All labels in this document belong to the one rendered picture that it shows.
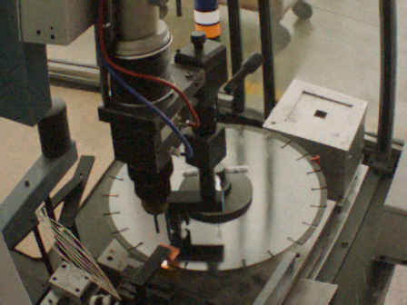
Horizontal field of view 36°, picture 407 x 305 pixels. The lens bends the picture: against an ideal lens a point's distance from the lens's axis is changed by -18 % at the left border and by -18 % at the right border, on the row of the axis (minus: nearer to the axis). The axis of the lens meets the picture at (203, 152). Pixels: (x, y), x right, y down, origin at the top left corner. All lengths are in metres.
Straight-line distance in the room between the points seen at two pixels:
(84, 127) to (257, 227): 0.68
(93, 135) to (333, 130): 0.56
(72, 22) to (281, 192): 0.53
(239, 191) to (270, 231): 0.09
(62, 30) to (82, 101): 1.01
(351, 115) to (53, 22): 0.80
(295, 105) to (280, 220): 0.38
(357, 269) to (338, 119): 0.32
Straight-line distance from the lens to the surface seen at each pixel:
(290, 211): 1.11
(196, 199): 1.04
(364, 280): 1.27
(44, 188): 1.07
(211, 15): 1.28
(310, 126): 1.36
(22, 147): 1.65
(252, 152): 1.22
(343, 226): 1.36
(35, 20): 0.77
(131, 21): 0.77
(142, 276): 0.98
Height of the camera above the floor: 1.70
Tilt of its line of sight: 38 degrees down
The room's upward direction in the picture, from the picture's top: 4 degrees counter-clockwise
